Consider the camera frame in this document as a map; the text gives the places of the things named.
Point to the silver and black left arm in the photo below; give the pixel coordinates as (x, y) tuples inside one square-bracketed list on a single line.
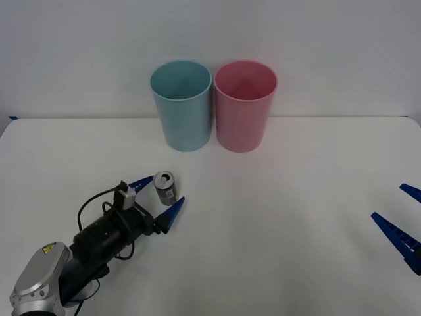
[(39, 273)]

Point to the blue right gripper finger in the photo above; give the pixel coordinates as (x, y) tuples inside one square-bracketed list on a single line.
[(399, 235), (412, 190)]

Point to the pink plastic bin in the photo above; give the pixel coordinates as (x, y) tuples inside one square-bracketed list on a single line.
[(241, 125)]

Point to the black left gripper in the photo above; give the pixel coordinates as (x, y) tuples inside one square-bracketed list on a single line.
[(136, 222)]

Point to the grey drink can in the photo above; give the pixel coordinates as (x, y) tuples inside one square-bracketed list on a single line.
[(165, 191)]

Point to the pale blue plastic bin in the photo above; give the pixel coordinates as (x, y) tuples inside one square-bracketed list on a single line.
[(185, 125)]

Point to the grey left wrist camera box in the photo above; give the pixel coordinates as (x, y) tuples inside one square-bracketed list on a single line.
[(127, 197)]

